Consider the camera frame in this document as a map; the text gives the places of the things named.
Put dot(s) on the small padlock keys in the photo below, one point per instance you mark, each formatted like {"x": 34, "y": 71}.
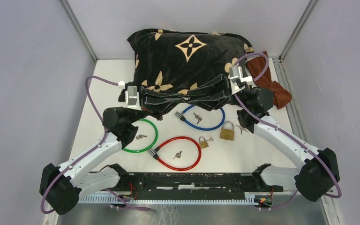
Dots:
{"x": 209, "y": 138}

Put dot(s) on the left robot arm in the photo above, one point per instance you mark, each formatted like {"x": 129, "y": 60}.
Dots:
{"x": 63, "y": 185}

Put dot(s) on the large padlock keys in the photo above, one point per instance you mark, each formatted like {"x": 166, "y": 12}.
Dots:
{"x": 242, "y": 129}

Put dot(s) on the small silver keys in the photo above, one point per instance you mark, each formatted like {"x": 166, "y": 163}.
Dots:
{"x": 138, "y": 137}

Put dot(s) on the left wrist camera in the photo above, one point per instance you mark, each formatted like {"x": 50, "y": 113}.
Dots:
{"x": 131, "y": 98}

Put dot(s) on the blue cable lock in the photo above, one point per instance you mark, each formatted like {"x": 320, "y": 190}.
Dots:
{"x": 180, "y": 115}

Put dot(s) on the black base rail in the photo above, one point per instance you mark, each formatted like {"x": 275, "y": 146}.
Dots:
{"x": 193, "y": 186}

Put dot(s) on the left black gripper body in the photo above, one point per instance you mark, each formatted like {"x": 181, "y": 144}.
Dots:
{"x": 150, "y": 111}

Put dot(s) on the blue lock keys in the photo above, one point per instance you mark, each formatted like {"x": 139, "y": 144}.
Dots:
{"x": 198, "y": 118}

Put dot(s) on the large brass padlock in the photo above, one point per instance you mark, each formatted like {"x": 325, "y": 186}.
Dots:
{"x": 227, "y": 131}

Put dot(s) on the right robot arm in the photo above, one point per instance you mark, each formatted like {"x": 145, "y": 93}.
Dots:
{"x": 316, "y": 172}

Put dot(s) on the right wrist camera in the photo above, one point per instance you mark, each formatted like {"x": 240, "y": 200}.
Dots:
{"x": 237, "y": 81}

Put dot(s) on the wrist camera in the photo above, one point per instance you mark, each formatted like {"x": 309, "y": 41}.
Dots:
{"x": 131, "y": 98}
{"x": 237, "y": 81}

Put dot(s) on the red lock keys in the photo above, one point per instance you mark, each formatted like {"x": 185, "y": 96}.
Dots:
{"x": 178, "y": 155}

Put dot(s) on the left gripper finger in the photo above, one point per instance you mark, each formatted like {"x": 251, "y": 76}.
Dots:
{"x": 150, "y": 95}
{"x": 160, "y": 108}

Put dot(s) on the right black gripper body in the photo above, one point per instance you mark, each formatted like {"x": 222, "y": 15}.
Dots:
{"x": 233, "y": 101}

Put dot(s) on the black floral pillow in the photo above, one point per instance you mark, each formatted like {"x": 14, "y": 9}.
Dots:
{"x": 178, "y": 62}

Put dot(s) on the brown cloth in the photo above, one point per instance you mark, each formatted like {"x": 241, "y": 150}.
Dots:
{"x": 281, "y": 96}

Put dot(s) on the green cable lock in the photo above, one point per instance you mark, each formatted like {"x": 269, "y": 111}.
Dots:
{"x": 149, "y": 129}

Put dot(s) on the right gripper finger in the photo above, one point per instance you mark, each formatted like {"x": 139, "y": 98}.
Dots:
{"x": 207, "y": 103}
{"x": 207, "y": 89}

